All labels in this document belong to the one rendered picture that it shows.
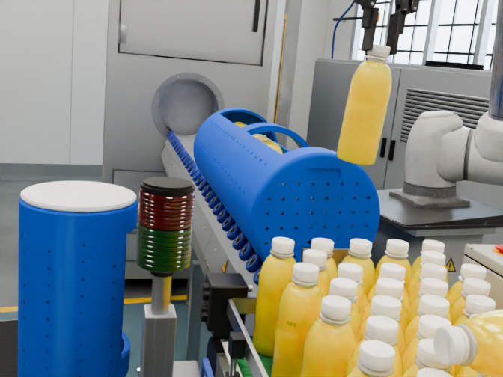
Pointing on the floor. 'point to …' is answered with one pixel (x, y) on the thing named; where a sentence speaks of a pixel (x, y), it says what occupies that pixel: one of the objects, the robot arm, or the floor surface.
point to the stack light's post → (158, 342)
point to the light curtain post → (287, 66)
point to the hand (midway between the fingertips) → (381, 32)
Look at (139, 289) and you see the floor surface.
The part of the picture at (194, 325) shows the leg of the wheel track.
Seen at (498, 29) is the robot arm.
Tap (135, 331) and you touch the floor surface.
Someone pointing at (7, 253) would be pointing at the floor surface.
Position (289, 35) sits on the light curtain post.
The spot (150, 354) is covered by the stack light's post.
